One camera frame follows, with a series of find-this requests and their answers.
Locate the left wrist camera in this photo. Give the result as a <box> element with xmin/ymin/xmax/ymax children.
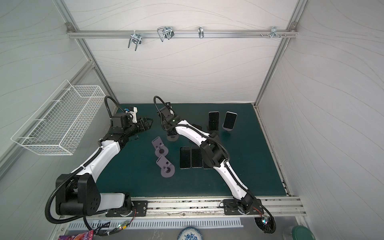
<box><xmin>125</xmin><ymin>106</ymin><xmax>138</xmax><ymax>124</ymax></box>

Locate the purple round stand front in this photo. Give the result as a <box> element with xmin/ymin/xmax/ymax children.
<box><xmin>156</xmin><ymin>156</ymin><xmax>175</xmax><ymax>178</ymax></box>

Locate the metal top crossbar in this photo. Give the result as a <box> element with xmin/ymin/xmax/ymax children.
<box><xmin>65</xmin><ymin>23</ymin><xmax>299</xmax><ymax>40</ymax></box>

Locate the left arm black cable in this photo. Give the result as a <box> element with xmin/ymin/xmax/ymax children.
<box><xmin>44</xmin><ymin>95</ymin><xmax>125</xmax><ymax>225</ymax></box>

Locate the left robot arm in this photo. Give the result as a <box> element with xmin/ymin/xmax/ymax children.
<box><xmin>53</xmin><ymin>112</ymin><xmax>153</xmax><ymax>218</ymax></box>

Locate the pink patterned bag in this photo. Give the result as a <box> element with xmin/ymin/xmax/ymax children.
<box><xmin>58</xmin><ymin>230</ymin><xmax>94</xmax><ymax>240</ymax></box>

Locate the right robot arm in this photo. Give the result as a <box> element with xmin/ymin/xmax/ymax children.
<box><xmin>157</xmin><ymin>103</ymin><xmax>264</xmax><ymax>215</ymax></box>

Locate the blue white plate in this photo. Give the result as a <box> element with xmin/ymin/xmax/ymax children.
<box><xmin>177</xmin><ymin>227</ymin><xmax>204</xmax><ymax>240</ymax></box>

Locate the phone with light green frame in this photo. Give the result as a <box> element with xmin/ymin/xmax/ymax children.
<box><xmin>179</xmin><ymin>146</ymin><xmax>191</xmax><ymax>169</ymax></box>

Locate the black rectangular phone stand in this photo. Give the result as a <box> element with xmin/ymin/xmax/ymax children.
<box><xmin>209</xmin><ymin>131</ymin><xmax>219</xmax><ymax>139</ymax></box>

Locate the purple round stand middle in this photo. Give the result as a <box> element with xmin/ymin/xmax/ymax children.
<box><xmin>152</xmin><ymin>137</ymin><xmax>169</xmax><ymax>158</ymax></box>

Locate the lilac round phone stand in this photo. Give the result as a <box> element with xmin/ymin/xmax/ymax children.
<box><xmin>222</xmin><ymin>123</ymin><xmax>234</xmax><ymax>132</ymax></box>

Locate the purple round stand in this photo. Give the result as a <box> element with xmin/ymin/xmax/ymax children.
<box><xmin>156</xmin><ymin>156</ymin><xmax>175</xmax><ymax>178</ymax></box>
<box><xmin>152</xmin><ymin>137</ymin><xmax>169</xmax><ymax>158</ymax></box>

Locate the phone with dark frame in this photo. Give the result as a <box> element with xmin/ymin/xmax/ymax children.
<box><xmin>191</xmin><ymin>146</ymin><xmax>203</xmax><ymax>168</ymax></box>

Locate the green round lid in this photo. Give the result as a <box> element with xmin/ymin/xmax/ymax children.
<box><xmin>291</xmin><ymin>226</ymin><xmax>316</xmax><ymax>240</ymax></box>

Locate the white wire basket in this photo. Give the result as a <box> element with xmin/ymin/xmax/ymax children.
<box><xmin>11</xmin><ymin>80</ymin><xmax>105</xmax><ymax>156</ymax></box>

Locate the grey round stand back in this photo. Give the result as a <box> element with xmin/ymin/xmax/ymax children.
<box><xmin>167</xmin><ymin>133</ymin><xmax>179</xmax><ymax>142</ymax></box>

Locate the phone with purple frame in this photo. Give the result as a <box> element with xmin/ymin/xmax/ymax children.
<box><xmin>208</xmin><ymin>111</ymin><xmax>220</xmax><ymax>132</ymax></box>

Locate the phone with white frame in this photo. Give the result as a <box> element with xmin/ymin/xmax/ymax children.
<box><xmin>224</xmin><ymin>112</ymin><xmax>238</xmax><ymax>126</ymax></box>

